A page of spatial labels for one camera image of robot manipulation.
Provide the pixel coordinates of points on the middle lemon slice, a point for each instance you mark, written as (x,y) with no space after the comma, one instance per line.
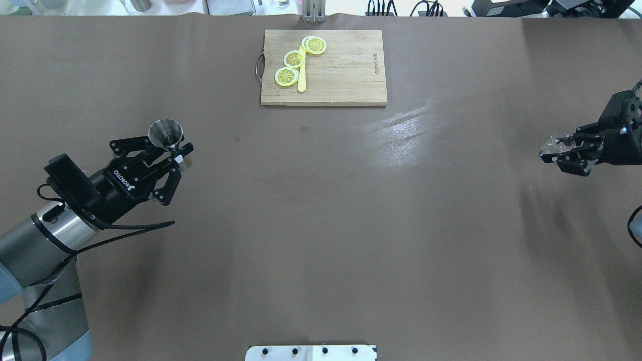
(294,59)

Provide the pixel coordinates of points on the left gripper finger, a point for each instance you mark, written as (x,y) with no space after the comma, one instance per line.
(165,194)
(134,150)

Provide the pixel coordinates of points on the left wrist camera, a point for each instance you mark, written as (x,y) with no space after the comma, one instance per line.
(76,190)

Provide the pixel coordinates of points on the clear glass beaker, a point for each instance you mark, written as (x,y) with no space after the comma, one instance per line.
(559,148)

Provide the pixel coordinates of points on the lemon slice near handle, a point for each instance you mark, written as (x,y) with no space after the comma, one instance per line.
(286,76)

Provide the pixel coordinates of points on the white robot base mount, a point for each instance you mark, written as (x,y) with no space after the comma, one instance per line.
(312,352)

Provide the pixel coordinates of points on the bamboo cutting board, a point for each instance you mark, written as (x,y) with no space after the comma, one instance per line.
(351,72)

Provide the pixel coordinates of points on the silver kitchen scale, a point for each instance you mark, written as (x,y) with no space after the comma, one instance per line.
(231,7)

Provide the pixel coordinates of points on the pink plastic cup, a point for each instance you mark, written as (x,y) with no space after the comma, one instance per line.
(299,6)

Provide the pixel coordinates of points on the far lemon slice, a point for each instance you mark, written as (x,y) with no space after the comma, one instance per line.
(314,45)

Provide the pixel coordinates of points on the steel jigger measuring cup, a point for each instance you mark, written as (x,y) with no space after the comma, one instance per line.
(167,134)

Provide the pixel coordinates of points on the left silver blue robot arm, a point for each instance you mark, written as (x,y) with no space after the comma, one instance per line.
(39,256)

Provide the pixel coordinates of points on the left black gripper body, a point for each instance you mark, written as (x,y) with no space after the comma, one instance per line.
(116,187)

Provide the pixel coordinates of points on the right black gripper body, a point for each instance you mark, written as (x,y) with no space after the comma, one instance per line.
(621,148)

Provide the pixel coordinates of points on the yellow plastic stick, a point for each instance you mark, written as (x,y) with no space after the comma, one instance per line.
(301,85)

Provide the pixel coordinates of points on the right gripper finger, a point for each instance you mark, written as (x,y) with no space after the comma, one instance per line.
(587,135)
(578,162)

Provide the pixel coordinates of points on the aluminium frame post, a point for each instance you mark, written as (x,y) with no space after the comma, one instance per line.
(313,11)

